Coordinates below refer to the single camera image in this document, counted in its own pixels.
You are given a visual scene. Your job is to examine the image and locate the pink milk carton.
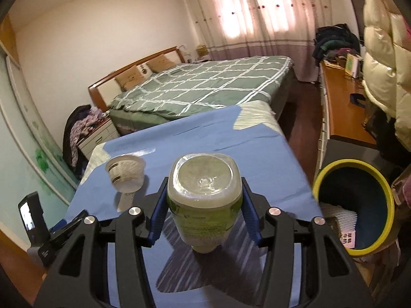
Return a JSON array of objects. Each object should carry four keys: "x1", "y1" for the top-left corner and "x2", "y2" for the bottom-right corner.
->
[{"x1": 337, "y1": 216, "x2": 357, "y2": 249}]

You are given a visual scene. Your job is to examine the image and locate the white yogurt cup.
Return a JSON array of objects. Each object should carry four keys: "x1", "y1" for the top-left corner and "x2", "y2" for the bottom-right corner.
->
[{"x1": 105, "y1": 154, "x2": 146, "y2": 213}]

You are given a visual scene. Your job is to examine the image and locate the green label drink bottle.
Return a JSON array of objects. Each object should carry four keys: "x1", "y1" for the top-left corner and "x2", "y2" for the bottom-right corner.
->
[{"x1": 167, "y1": 153, "x2": 242, "y2": 254}]

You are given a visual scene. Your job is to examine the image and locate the yellow-rimmed dark trash bin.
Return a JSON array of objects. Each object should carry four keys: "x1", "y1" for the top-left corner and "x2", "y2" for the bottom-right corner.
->
[{"x1": 313, "y1": 159, "x2": 395, "y2": 257}]

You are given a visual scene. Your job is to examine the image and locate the sliding wardrobe doors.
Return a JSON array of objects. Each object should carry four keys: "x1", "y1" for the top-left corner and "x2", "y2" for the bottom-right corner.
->
[{"x1": 0, "y1": 15, "x2": 81, "y2": 251}]

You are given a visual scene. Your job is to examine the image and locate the blue star-pattern tablecloth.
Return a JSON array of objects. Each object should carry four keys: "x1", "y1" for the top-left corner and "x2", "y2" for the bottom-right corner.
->
[{"x1": 65, "y1": 99, "x2": 323, "y2": 308}]

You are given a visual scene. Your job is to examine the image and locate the pink floral garment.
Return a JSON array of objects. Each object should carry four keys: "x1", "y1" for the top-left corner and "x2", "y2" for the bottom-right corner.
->
[{"x1": 391, "y1": 166, "x2": 410, "y2": 218}]

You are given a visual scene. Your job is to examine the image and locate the white bedside nightstand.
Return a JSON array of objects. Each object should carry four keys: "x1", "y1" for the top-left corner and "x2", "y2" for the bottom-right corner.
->
[{"x1": 77, "y1": 118, "x2": 120, "y2": 159}]

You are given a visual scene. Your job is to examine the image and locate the clothes pile on nightstand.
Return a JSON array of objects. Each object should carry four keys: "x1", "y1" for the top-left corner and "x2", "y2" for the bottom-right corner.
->
[{"x1": 63, "y1": 104, "x2": 104, "y2": 171}]

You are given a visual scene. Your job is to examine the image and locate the wooden desk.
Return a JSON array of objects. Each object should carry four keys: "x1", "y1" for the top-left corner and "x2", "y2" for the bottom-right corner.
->
[{"x1": 316, "y1": 63, "x2": 379, "y2": 170}]

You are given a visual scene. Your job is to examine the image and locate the left brown pillow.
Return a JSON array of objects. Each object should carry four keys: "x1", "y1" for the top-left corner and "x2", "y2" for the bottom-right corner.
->
[{"x1": 115, "y1": 65, "x2": 146, "y2": 92}]

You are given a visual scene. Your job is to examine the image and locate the brown pillow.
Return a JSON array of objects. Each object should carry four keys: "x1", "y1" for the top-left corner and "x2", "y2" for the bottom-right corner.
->
[
  {"x1": 146, "y1": 54, "x2": 176, "y2": 73},
  {"x1": 115, "y1": 65, "x2": 146, "y2": 92}
]

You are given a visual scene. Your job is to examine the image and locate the cream puffer jacket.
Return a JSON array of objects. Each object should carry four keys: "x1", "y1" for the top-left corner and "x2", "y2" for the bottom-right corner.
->
[{"x1": 363, "y1": 0, "x2": 410, "y2": 149}]

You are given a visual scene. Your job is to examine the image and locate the right brown pillow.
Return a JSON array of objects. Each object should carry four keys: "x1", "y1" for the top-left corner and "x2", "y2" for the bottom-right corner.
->
[{"x1": 146, "y1": 54, "x2": 176, "y2": 73}]

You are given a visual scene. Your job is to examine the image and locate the green plaid duvet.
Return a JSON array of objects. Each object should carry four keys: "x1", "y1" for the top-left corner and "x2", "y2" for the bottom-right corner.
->
[{"x1": 109, "y1": 56, "x2": 295, "y2": 120}]

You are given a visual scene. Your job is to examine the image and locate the dark clothes pile on desk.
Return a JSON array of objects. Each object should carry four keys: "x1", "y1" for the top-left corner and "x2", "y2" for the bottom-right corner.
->
[{"x1": 312, "y1": 23, "x2": 360, "y2": 67}]

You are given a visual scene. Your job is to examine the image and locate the woven basket by bed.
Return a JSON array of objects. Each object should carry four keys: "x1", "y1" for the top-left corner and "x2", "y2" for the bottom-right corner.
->
[{"x1": 196, "y1": 45, "x2": 208, "y2": 59}]

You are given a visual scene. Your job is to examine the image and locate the pink white curtains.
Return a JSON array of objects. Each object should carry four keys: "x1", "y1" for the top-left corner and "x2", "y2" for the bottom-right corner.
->
[{"x1": 185, "y1": 0, "x2": 332, "y2": 82}]

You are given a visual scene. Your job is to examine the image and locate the black television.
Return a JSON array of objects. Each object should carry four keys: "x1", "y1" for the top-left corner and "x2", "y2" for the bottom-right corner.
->
[{"x1": 351, "y1": 0, "x2": 364, "y2": 45}]

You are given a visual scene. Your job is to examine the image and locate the small green picture frame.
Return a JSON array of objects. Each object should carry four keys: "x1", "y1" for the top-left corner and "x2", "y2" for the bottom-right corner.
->
[{"x1": 345, "y1": 54, "x2": 362, "y2": 79}]

